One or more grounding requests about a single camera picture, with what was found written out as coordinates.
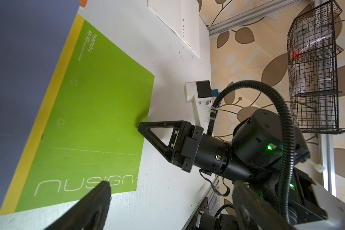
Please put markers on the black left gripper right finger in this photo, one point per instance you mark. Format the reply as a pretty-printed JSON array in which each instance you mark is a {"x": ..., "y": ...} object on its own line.
[{"x": 251, "y": 210}]

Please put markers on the open white lined notebook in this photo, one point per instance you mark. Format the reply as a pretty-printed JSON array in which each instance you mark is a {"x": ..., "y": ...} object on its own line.
[{"x": 182, "y": 17}]

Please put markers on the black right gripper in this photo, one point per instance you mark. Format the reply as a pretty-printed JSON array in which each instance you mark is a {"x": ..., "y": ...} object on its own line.
[{"x": 185, "y": 145}]

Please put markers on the purple cover notebook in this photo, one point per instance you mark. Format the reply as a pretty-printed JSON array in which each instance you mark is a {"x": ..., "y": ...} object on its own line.
[{"x": 32, "y": 37}]

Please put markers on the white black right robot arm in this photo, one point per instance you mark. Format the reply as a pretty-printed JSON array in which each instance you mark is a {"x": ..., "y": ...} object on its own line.
[{"x": 269, "y": 192}]

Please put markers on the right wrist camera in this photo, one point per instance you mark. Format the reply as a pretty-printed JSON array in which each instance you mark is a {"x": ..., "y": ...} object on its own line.
[{"x": 198, "y": 91}]

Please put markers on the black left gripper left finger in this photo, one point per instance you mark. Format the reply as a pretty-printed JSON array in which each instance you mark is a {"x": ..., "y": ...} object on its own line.
[{"x": 89, "y": 213}]

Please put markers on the black wire basket right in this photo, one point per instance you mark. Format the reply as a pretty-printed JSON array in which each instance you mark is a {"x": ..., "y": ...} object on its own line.
[{"x": 313, "y": 80}]

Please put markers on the orange cover notebook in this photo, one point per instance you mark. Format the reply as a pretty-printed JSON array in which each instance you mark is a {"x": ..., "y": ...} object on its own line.
[{"x": 83, "y": 3}]

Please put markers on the red object in basket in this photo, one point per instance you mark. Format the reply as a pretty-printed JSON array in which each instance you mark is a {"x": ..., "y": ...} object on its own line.
[{"x": 296, "y": 53}]

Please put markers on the green cover notebook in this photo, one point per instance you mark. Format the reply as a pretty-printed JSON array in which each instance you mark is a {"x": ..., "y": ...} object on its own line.
[{"x": 86, "y": 130}]

